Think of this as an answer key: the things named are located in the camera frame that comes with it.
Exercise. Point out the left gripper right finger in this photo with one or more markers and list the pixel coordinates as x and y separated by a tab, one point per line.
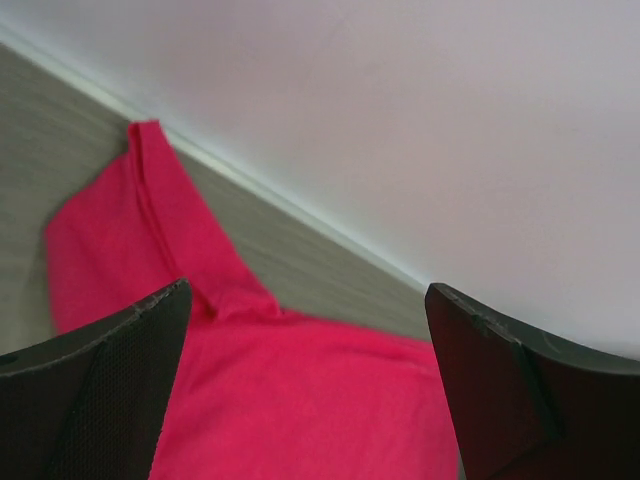
527	404

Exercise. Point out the pink-red t shirt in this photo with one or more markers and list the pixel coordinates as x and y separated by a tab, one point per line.
262	391

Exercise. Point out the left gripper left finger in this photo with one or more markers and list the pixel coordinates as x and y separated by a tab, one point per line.
90	404

